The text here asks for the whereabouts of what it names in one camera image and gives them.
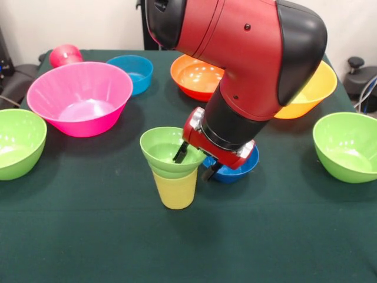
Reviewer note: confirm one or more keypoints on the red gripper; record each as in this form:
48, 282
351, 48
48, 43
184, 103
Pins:
215, 153

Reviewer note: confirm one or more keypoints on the yellow plastic cup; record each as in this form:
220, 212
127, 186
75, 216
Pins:
176, 194

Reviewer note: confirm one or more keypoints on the small green plastic bowl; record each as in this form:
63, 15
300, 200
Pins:
159, 153

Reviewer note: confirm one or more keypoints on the red-orange plastic bowl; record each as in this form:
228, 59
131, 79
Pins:
191, 79

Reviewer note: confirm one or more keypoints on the light blue plastic bowl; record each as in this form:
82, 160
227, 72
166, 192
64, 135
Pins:
138, 73

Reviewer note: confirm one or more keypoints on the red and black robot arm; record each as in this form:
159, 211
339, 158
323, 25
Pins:
250, 59

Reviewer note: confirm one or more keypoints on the black computer tower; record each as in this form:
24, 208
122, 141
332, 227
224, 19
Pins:
4, 59

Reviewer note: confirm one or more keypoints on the dark blue plastic bowl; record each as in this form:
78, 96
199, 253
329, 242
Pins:
232, 174

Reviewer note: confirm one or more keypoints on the dark green tablecloth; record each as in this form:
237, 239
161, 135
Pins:
117, 236

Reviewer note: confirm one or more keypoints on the large orange plastic bowl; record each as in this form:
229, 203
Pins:
309, 101

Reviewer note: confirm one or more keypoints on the large pink plastic bowl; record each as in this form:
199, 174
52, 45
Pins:
79, 100

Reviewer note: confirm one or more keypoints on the large green plastic bowl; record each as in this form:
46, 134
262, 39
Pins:
347, 147
17, 147

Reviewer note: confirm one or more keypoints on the red plastic cup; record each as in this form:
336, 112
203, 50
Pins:
64, 56

